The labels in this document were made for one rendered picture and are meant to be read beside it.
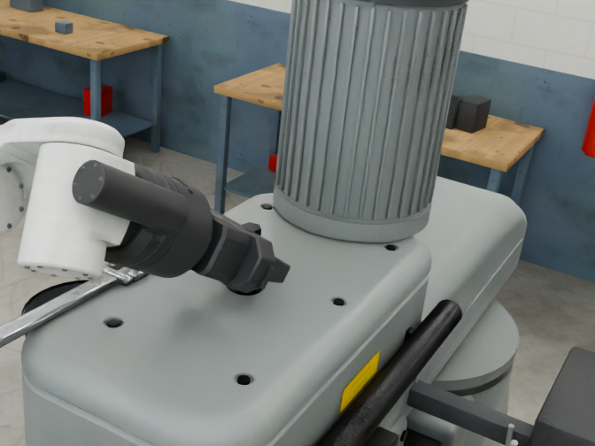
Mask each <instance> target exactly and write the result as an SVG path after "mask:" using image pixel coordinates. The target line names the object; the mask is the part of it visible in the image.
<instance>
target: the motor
mask: <svg viewBox="0 0 595 446"><path fill-rule="evenodd" d="M468 1H469V0H292V4H291V13H290V31H289V40H288V50H287V60H286V70H285V79H284V89H283V99H282V116H281V126H280V136H279V146H278V155H277V165H276V175H275V182H274V207H275V209H276V210H277V211H278V212H279V213H280V214H281V215H282V216H283V217H284V218H285V219H286V220H287V221H288V222H290V223H291V224H293V225H295V226H296V227H299V228H301V229H303V230H305V231H307V232H309V233H312V234H315V235H319V236H322V237H326V238H329V239H333V240H338V241H343V242H358V243H382V242H395V241H399V240H403V239H406V238H408V237H410V236H413V235H415V234H417V233H419V232H420V231H421V230H422V229H424V227H425V226H427V225H428V223H429V216H430V211H431V206H432V197H433V194H434V188H435V184H436V178H437V169H438V165H439V160H440V155H441V150H442V145H443V140H444V131H445V126H446V121H447V116H448V111H449V106H450V102H451V97H452V88H453V83H454V78H455V73H456V68H457V63H458V58H459V53H460V44H461V39H462V35H463V29H464V25H465V19H466V15H467V9H468V4H467V2H468Z"/></svg>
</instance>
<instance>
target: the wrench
mask: <svg viewBox="0 0 595 446"><path fill-rule="evenodd" d="M121 268H123V266H120V265H114V264H111V263H107V264H105V265H104V267H103V272H102V276H101V277H100V278H98V279H95V280H89V281H86V282H85V283H83V284H81V285H80V286H78V287H76V288H73V289H71V290H69V291H67V292H65V294H63V295H61V296H58V297H56V298H54V299H52V300H50V301H49V302H47V303H46V304H43V305H41V306H39V307H37V308H35V309H33V310H32V311H29V312H27V313H26V314H24V315H22V316H20V317H18V318H16V319H14V320H12V321H10V322H8V323H7V324H5V325H3V326H1V327H0V348H2V347H3V346H5V345H6V344H8V343H10V342H13V341H15V340H16V339H18V338H20V337H21V336H23V335H25V334H27V333H29V332H31V331H33V330H34V329H36V328H38V327H40V326H42V325H43V324H45V323H47V322H49V321H51V320H52V319H55V318H56V317H58V316H60V315H61V314H63V313H65V312H67V311H70V310H71V309H73V308H74V307H76V306H78V305H80V304H82V303H84V302H86V301H88V300H89V299H90V298H92V297H94V296H97V295H98V294H100V293H102V292H104V291H106V290H107V289H108V288H111V287H113V286H115V285H116V284H118V283H119V284H121V285H123V286H127V285H129V284H131V283H135V282H137V281H139V280H140V279H142V278H143V277H145V276H147V275H149V274H148V273H143V272H139V273H138V274H137V275H136V277H134V276H132V275H130V274H129V273H127V274H124V273H122V272H119V271H118V270H119V269H121Z"/></svg>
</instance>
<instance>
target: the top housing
mask: <svg viewBox="0 0 595 446"><path fill-rule="evenodd" d="M223 215H224V216H226V217H228V218H230V219H232V220H233V221H235V222H237V223H239V224H240V225H242V224H245V223H248V222H251V223H256V224H259V225H260V227H261V236H262V237H264V238H266V239H268V241H270V242H271V243H272V244H273V249H274V256H275V257H277V258H279V259H280V260H281V261H283V262H285V263H286V264H288V265H290V270H289V272H288V274H287V276H286V278H285V280H284V282H283V283H277V282H270V281H269V282H268V283H267V285H266V287H265V288H258V289H256V295H252V296H242V295H238V294H236V290H235V289H232V288H230V287H228V286H227V285H225V284H224V283H222V282H220V281H217V280H215V279H211V278H208V277H205V276H202V275H199V274H198V273H195V272H194V271H192V270H188V271H187V272H186V273H184V274H182V275H180V276H177V277H174V278H162V277H158V276H155V275H152V274H149V275H147V276H145V277H143V278H142V279H140V280H139V281H137V282H135V283H131V284H129V285H127V286H123V285H121V284H119V283H118V284H116V285H115V286H113V287H111V288H108V289H107V290H106V291H104V292H102V293H100V294H98V295H97V296H94V297H92V298H90V299H89V300H88V301H86V302H84V303H82V304H80V305H78V306H76V307H74V308H73V309H71V310H70V311H67V312H65V313H63V314H61V315H60V316H58V317H56V318H55V319H52V320H51V321H49V322H47V323H45V324H43V325H42V326H40V327H38V328H36V329H34V330H33V331H31V332H29V333H28V335H27V337H26V339H25V341H24V342H23V346H22V351H21V365H22V369H21V372H22V388H23V404H24V421H25V437H26V446H316V444H318V442H319V441H320V440H321V438H322V437H324V435H325V434H326V433H327V432H328V431H329V429H330V428H332V427H333V425H334V424H335V423H336V422H337V421H338V419H339V418H340V417H341V416H342V415H343V414H344V412H345V411H346V410H347V409H348V408H349V406H350V405H351V404H352V403H353V402H354V400H356V398H357V397H358V396H359V394H361V392H362V391H363V390H364V389H365V388H366V386H367V385H368V384H369V383H370V382H371V380H372V379H373V378H374V377H375V376H376V375H377V374H378V373H379V372H380V371H381V370H382V369H383V367H384V366H385V365H386V364H387V362H389V360H390V359H391V357H393V355H394V354H395V353H396V352H397V351H398V350H399V348H400V347H401V346H402V345H403V344H404V340H405V335H406V330H407V329H408V328H409V327H414V328H415V329H416V328H417V327H418V326H419V325H420V324H421V317H422V312H423V307H424V303H425V297H426V293H427V288H428V284H429V272H430V270H431V265H432V257H431V254H430V252H429V249H428V247H427V246H426V245H425V244H424V243H423V242H422V241H421V240H419V239H418V238H416V237H414V236H410V237H408V238H406V239H403V240H399V241H395V242H382V243H358V242H343V241H338V240H333V239H329V238H326V237H322V236H319V235H315V234H312V233H309V232H307V231H305V230H303V229H301V228H299V227H296V226H295V225H293V224H291V223H290V222H288V221H287V220H286V219H285V218H284V217H283V216H282V215H281V214H280V213H279V212H278V211H277V210H276V209H275V207H274V193H267V194H261V195H257V196H254V197H252V198H250V199H248V200H247V201H245V202H243V203H241V204H239V205H238V206H237V207H235V208H233V209H231V210H230V211H227V212H225V213H224V214H223Z"/></svg>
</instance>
